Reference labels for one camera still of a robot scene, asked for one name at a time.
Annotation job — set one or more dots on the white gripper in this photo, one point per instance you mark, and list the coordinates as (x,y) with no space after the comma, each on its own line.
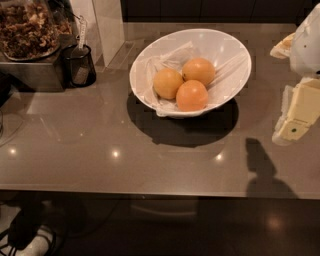
(306,46)

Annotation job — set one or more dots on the white pillar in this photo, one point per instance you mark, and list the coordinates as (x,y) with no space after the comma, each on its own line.
(105,31)

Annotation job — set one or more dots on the glass jar of granola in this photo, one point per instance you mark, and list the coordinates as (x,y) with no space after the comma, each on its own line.
(27,30)

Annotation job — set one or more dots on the clear plastic utensil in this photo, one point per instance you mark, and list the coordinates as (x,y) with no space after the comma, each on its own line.
(79,49)

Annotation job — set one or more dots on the white bowl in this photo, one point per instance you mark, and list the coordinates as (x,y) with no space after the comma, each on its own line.
(210,38)

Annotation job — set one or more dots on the orange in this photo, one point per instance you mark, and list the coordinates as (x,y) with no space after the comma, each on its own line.
(199,69)
(166,83)
(192,96)

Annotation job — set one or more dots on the steel box stand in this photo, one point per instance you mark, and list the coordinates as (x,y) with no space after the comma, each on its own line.
(43,75)

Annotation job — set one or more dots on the white paper liner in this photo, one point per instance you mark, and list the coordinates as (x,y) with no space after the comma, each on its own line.
(232,63)

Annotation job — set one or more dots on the black mesh cup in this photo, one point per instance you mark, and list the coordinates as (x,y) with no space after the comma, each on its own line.
(79,67)

